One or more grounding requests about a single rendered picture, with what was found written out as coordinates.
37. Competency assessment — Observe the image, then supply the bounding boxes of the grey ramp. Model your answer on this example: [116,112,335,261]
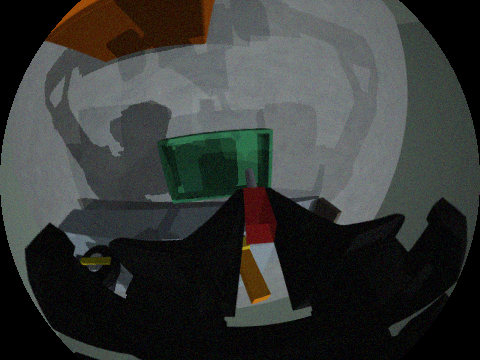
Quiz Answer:
[59,196,341,292]

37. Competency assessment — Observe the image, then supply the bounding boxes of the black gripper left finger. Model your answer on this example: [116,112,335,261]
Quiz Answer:
[108,189,245,317]

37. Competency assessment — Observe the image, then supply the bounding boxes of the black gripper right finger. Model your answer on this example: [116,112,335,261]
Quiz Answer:
[265,188,405,311]

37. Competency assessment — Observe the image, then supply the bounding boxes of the red-headed metal pin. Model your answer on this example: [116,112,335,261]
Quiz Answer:
[243,168,277,244]

